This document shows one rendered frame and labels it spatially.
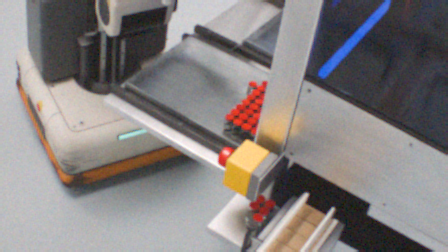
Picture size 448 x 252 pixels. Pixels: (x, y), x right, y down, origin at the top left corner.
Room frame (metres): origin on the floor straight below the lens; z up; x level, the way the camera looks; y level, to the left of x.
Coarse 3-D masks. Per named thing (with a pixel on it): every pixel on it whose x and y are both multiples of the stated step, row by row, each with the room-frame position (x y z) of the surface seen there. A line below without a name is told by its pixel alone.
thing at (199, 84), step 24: (192, 48) 1.37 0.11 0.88; (216, 48) 1.34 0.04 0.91; (144, 72) 1.21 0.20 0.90; (168, 72) 1.26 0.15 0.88; (192, 72) 1.27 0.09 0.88; (216, 72) 1.29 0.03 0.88; (240, 72) 1.31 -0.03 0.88; (264, 72) 1.28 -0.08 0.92; (144, 96) 1.12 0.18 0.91; (168, 96) 1.17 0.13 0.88; (192, 96) 1.18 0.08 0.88; (216, 96) 1.20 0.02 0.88; (240, 96) 1.21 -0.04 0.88; (192, 120) 1.06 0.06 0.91; (216, 120) 1.11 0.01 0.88; (240, 144) 1.05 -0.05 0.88
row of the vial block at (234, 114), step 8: (264, 88) 1.20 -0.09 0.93; (248, 96) 1.16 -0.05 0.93; (256, 96) 1.17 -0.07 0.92; (240, 104) 1.13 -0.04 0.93; (248, 104) 1.13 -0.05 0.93; (232, 112) 1.10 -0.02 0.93; (240, 112) 1.11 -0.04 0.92; (224, 120) 1.08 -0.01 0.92; (232, 120) 1.07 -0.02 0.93; (224, 128) 1.07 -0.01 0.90
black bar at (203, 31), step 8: (200, 32) 1.44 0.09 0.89; (208, 32) 1.43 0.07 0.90; (216, 40) 1.42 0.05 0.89; (224, 40) 1.41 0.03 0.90; (232, 48) 1.39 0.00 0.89; (240, 48) 1.38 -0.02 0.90; (248, 48) 1.39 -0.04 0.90; (248, 56) 1.37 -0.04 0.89; (256, 56) 1.36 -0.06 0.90; (264, 56) 1.37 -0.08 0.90; (264, 64) 1.35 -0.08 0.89
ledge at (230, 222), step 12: (228, 204) 0.87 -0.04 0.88; (240, 204) 0.88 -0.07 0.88; (264, 204) 0.89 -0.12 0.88; (216, 216) 0.83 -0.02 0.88; (228, 216) 0.84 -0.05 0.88; (240, 216) 0.85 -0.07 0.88; (216, 228) 0.80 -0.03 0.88; (228, 228) 0.81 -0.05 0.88; (240, 228) 0.81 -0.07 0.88; (228, 240) 0.78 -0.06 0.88; (240, 240) 0.78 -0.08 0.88
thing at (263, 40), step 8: (280, 16) 1.59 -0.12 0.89; (264, 24) 1.50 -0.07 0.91; (272, 24) 1.55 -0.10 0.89; (256, 32) 1.46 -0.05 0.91; (264, 32) 1.51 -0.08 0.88; (272, 32) 1.51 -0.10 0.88; (248, 40) 1.43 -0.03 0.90; (256, 40) 1.46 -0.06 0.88; (264, 40) 1.47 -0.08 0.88; (272, 40) 1.47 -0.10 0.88; (256, 48) 1.39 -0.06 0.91; (264, 48) 1.43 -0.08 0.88; (272, 48) 1.44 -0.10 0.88; (272, 56) 1.36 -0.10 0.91
